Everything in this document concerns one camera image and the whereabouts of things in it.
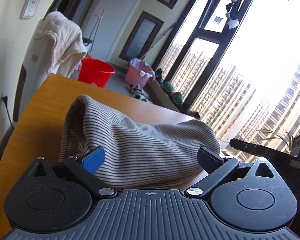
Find white pedal trash bin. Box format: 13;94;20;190
83;37;93;52

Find green potted plant far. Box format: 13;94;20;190
161;81;174;93

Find white floor washer vacuum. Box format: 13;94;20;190
12;0;71;123

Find wall power socket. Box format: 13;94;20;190
19;0;40;19

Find red plastic bucket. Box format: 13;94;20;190
78;57;115;88

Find cream towel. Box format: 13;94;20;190
34;11;87;77

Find green potted plant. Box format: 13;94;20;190
172;92;184;105
161;81;174;93

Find leafy green plant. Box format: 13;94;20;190
259;129;295;153

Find broom with red handle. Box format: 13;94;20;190
90;10;104;54

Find pink laundry basket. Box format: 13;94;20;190
125;59;155;88

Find green potted plant near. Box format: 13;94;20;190
172;92;184;105

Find slippers on floor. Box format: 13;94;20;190
127;84;152;103

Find grey striped knit garment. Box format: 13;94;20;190
59;95;221;189

